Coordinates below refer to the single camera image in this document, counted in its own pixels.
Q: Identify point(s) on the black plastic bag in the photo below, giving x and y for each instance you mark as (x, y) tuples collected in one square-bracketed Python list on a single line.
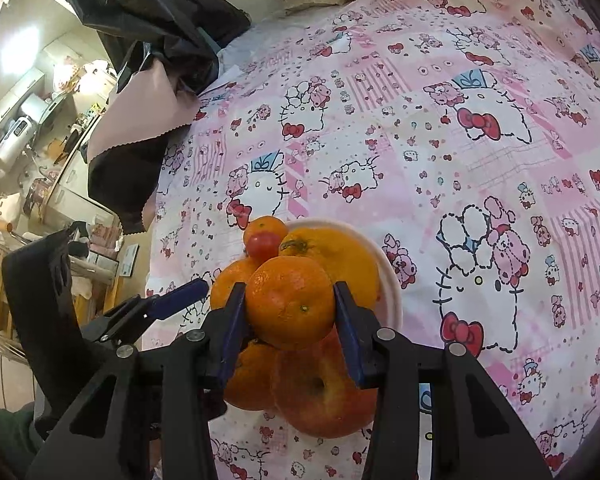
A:
[(155, 0)]

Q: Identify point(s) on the pink cartoon printed blanket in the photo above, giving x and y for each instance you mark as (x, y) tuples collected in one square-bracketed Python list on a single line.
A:
[(480, 110)]

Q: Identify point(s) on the red cherry tomato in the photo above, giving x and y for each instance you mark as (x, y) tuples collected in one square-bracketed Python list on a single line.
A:
[(262, 247)]

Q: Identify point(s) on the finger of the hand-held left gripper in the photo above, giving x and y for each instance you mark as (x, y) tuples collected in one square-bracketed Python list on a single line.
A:
[(180, 297)]

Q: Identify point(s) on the pink and black cloth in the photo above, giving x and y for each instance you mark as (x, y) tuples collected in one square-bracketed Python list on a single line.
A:
[(130, 120)]

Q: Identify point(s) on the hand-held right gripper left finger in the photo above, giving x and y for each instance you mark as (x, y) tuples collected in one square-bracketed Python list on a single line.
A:
[(232, 330)]

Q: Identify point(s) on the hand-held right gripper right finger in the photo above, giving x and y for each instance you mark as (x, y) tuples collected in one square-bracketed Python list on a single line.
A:
[(350, 340)]

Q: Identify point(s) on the white plate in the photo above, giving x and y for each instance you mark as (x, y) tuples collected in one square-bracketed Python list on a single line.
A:
[(390, 290)]

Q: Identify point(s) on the knobbed orange with stem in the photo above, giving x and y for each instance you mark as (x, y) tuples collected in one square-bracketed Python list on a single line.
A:
[(340, 260)]

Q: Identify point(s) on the round orange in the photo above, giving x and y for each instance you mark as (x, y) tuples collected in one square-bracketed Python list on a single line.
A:
[(252, 375), (227, 282)]

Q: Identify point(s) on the person's left forearm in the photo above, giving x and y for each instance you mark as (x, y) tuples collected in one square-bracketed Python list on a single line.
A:
[(5, 440)]

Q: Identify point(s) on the red apple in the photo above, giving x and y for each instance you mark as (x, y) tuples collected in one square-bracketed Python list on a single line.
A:
[(310, 405)]

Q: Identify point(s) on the small tangerine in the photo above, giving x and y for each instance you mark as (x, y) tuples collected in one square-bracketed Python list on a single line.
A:
[(290, 305), (267, 225)]

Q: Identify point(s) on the white kitchen appliance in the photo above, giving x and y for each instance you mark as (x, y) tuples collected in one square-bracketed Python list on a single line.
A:
[(12, 132)]

